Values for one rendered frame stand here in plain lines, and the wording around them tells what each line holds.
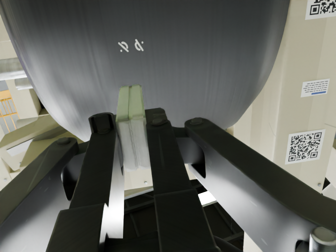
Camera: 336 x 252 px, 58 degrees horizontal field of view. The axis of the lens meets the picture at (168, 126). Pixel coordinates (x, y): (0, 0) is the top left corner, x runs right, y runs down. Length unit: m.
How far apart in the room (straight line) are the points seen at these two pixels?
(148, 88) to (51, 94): 0.10
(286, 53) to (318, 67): 0.07
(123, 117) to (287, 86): 0.46
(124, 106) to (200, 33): 0.14
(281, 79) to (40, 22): 0.41
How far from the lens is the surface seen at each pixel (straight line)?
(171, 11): 0.28
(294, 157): 0.68
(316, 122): 0.65
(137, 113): 0.16
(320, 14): 0.56
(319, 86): 0.61
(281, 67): 0.57
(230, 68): 0.32
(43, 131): 1.03
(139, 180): 0.95
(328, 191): 1.37
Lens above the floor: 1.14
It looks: 31 degrees up
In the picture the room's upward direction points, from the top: 174 degrees clockwise
